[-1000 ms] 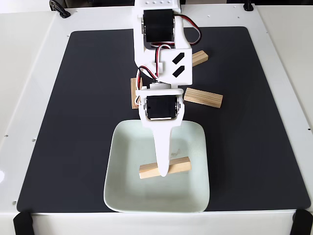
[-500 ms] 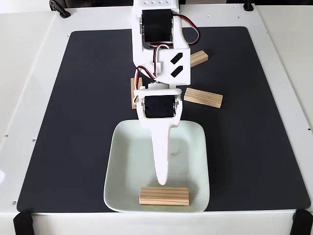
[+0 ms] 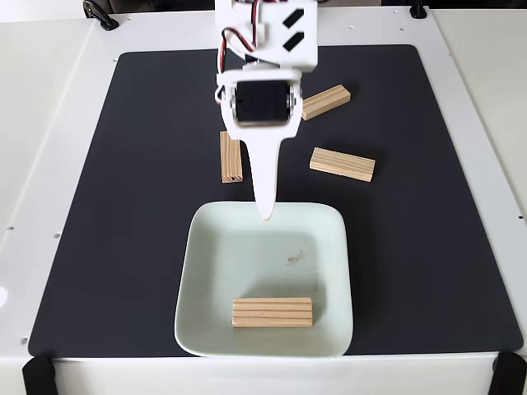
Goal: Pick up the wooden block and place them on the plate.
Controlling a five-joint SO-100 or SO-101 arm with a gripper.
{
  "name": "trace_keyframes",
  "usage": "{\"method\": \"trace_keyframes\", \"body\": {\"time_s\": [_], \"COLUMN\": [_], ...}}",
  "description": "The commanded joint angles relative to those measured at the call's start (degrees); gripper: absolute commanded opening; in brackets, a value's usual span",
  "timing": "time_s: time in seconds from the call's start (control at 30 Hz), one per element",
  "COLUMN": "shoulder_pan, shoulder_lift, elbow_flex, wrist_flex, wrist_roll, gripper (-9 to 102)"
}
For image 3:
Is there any pale green square plate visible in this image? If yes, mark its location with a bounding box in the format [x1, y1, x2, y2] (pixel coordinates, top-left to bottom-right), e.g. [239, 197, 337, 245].
[173, 200, 354, 358]

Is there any red black white servo cable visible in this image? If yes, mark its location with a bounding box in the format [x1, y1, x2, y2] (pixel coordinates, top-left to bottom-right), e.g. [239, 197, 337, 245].
[212, 0, 267, 106]

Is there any grooved wooden block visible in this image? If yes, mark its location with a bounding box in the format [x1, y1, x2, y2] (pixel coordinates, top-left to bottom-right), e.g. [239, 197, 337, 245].
[231, 296, 315, 329]
[301, 84, 352, 122]
[309, 146, 376, 184]
[219, 130, 245, 184]

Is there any black rubber mat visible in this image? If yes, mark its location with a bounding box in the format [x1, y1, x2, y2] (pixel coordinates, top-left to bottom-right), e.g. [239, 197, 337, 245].
[27, 44, 524, 358]

